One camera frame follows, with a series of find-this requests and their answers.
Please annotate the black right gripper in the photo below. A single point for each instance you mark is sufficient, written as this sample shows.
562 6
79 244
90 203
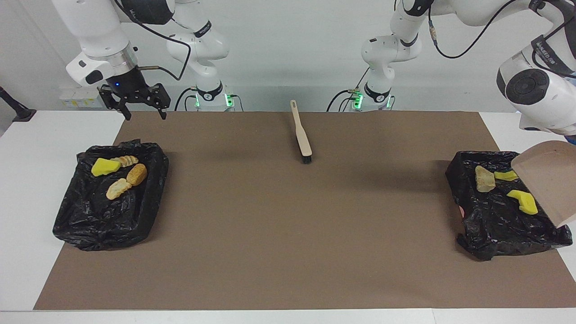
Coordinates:
132 87

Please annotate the pale bread chunk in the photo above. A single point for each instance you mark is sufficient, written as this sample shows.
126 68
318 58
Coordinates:
118 189
127 160

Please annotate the brown bread roll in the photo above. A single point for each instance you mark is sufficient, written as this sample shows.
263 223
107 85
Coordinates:
137 174

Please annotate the beige hand brush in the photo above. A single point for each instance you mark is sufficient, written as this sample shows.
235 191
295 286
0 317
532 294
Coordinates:
301 135

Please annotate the striped orange croissant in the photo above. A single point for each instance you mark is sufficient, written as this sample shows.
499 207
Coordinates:
484 179

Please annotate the small green yellow sponge piece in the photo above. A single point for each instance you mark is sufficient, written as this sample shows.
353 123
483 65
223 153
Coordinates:
505 175

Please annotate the notched green yellow sponge piece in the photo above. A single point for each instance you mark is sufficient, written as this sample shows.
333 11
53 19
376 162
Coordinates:
524 201

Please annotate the beige plastic dustpan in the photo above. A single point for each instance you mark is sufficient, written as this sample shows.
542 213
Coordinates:
551 180

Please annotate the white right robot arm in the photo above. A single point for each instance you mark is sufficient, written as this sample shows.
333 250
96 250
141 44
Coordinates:
99 36

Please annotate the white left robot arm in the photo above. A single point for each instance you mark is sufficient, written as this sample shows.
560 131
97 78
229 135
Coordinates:
535 85

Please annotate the black bag lined bin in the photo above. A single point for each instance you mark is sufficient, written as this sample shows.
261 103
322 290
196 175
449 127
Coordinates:
90 216
495 220

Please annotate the black stand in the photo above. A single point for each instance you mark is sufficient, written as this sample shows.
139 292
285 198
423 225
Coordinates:
22 114

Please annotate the brown table mat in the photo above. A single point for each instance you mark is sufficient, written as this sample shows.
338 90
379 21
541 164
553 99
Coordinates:
270 247

